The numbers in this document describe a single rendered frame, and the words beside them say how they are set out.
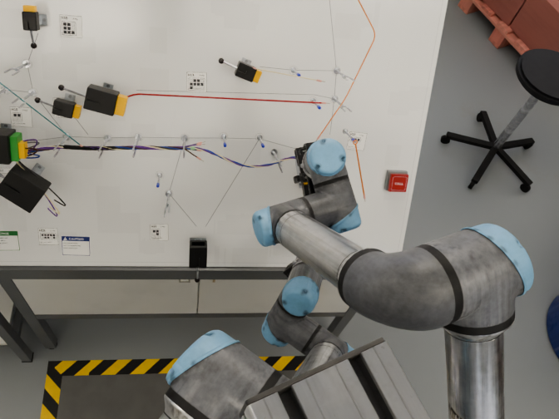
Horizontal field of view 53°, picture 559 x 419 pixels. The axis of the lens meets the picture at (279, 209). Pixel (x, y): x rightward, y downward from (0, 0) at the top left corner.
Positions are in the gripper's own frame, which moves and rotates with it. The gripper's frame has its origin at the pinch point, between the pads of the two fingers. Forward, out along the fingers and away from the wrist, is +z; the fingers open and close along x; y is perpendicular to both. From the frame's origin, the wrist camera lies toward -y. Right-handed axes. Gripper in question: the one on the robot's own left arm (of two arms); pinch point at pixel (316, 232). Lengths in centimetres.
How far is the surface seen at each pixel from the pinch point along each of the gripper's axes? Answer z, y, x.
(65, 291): -2, -69, 47
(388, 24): 16, 50, 19
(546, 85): 138, 58, -61
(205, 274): -2.5, -31.3, 15.9
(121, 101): -16, 5, 57
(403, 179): 13.1, 22.1, -10.8
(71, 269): -16, -47, 47
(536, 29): 239, 74, -66
